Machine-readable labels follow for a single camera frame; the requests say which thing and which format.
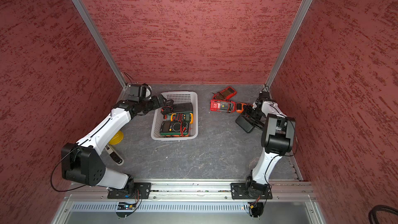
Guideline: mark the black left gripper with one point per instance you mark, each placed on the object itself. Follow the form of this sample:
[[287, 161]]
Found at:
[[154, 98]]

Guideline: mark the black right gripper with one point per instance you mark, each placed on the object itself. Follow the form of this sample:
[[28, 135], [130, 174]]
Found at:
[[249, 108]]

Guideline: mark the orange long multimeter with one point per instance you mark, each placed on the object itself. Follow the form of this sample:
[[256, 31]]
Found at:
[[240, 107]]

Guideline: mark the red clamp meter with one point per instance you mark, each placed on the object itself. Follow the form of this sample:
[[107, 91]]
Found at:
[[222, 106]]

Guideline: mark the dark red multimeter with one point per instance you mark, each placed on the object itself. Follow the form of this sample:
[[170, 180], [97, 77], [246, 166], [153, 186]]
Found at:
[[225, 94]]

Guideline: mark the yellow multimeter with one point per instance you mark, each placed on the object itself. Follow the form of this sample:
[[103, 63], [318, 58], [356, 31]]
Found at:
[[183, 117]]

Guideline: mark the green multimeter DT9205A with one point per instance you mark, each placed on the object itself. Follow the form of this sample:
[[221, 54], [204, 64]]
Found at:
[[174, 128]]

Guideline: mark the orange black multimeter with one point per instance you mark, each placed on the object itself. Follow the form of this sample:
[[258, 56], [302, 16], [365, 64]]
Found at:
[[174, 136]]

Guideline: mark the green multimeter face down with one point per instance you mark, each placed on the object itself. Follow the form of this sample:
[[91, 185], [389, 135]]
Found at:
[[183, 108]]

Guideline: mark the white plastic perforated basket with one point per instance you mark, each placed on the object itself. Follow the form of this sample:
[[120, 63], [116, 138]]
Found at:
[[178, 97]]

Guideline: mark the small black multimeter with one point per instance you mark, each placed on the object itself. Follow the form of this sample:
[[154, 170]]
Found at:
[[166, 110]]

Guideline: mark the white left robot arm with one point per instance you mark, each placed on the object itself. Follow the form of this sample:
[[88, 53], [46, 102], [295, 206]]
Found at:
[[81, 161]]

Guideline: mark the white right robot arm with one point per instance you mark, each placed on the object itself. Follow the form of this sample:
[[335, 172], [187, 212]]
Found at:
[[278, 134]]

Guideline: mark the yellow cup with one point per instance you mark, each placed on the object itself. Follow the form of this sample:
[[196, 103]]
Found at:
[[117, 138]]

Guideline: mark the white black remote tester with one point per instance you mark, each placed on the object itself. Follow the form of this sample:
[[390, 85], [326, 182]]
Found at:
[[114, 155]]

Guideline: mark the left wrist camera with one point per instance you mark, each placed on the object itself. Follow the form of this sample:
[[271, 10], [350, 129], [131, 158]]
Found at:
[[139, 93]]

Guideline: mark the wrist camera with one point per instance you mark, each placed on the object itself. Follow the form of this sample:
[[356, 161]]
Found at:
[[139, 93], [264, 96]]

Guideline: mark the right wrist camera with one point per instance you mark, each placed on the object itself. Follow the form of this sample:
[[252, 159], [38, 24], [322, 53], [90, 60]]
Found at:
[[264, 96]]

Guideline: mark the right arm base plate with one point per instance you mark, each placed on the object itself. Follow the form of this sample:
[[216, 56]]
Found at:
[[241, 191]]

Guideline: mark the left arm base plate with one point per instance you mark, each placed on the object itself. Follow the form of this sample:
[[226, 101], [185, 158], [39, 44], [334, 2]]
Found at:
[[131, 191]]

